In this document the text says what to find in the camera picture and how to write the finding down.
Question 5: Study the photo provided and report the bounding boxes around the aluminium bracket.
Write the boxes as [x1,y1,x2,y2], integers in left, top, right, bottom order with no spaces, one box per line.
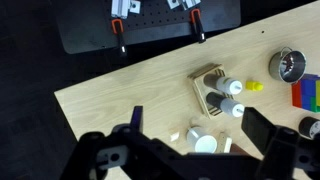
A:
[167,0,201,10]
[111,0,141,19]

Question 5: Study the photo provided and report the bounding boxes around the white mug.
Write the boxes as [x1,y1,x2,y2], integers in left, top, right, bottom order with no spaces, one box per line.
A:
[186,126,217,153]

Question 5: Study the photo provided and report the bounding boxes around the orange black clamp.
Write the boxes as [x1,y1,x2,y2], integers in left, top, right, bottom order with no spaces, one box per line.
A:
[111,19,127,56]
[190,8,206,43]

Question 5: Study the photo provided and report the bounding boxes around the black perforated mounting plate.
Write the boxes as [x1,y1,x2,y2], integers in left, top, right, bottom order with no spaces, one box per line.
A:
[51,0,241,54]

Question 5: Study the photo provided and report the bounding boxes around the stacked colourful blocks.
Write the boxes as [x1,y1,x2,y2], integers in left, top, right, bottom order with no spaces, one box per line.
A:
[291,74,320,113]

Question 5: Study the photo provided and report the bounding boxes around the dark sauce squeeze bottle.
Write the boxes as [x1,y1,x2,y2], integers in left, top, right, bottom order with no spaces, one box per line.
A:
[206,92,245,117]

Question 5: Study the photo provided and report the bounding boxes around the wooden condiment crate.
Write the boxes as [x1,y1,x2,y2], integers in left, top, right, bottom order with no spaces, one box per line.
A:
[188,63,224,119]

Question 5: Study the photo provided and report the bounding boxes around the brown sauce squeeze bottle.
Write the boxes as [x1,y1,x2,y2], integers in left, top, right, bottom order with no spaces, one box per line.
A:
[204,74,243,95]

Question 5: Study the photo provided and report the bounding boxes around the black tape roll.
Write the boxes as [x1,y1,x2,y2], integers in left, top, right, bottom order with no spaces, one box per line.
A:
[298,117,320,139]

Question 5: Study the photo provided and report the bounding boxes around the orange black clamp right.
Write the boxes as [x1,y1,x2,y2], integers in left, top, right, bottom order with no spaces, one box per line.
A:
[190,8,206,43]

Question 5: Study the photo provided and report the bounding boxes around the white power strip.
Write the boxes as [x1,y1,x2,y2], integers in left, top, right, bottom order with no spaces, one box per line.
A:
[216,132,232,153]

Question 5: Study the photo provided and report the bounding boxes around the aluminium bracket right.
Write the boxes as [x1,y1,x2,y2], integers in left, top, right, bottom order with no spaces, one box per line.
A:
[167,0,201,10]

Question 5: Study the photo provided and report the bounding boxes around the small yellow block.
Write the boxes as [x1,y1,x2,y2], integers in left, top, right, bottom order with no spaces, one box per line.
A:
[246,81,264,91]

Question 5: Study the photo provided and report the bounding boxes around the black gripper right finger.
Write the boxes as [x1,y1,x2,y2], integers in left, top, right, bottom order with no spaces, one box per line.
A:
[241,107,276,154]

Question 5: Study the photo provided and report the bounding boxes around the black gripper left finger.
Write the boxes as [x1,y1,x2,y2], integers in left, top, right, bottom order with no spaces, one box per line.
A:
[130,106,143,131]

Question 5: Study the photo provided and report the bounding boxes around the small steel pot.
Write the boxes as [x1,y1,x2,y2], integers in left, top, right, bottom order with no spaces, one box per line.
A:
[268,47,307,84]

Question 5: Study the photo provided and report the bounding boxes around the orange black clamp left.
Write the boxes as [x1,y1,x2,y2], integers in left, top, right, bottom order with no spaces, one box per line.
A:
[111,19,127,56]

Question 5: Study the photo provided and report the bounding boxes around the aluminium bracket left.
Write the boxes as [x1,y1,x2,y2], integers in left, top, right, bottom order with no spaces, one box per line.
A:
[111,0,141,19]

